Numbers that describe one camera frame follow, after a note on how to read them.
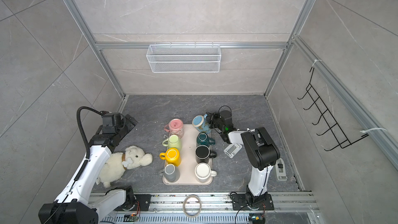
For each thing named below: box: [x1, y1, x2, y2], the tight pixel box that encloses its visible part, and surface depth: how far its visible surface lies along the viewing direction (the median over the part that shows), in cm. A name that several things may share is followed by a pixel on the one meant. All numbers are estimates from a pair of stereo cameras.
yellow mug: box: [159, 147, 182, 167], surface depth 81 cm
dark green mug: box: [196, 132, 216, 147], surface depth 86 cm
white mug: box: [194, 162, 218, 183], surface depth 78 cm
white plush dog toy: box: [98, 145, 153, 188], surface depth 81 cm
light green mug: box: [162, 134, 183, 151], surface depth 87 cm
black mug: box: [194, 144, 218, 164], surface depth 83 cm
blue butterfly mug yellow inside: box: [191, 113, 212, 135], surface depth 92 cm
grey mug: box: [164, 163, 181, 182], surface depth 76 cm
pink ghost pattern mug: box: [163, 118, 184, 139], surface depth 92 cm
